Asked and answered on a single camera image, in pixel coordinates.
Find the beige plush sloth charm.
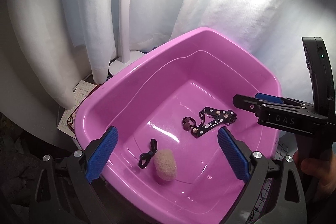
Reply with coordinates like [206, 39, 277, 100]
[153, 149, 177, 181]

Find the black hair tie with charm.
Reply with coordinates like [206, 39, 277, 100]
[181, 116, 197, 132]

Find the person right hand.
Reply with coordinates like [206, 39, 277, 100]
[293, 150, 335, 195]

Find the notebook with grid paper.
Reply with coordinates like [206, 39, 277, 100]
[57, 81, 97, 139]

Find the white floor lamp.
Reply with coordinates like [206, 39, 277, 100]
[109, 0, 145, 76]

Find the white curtain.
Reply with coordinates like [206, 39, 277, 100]
[6, 0, 335, 109]

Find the black patterned lanyard keyring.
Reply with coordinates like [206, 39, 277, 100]
[185, 107, 237, 138]

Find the pink plastic tub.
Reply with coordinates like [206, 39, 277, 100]
[75, 28, 281, 223]

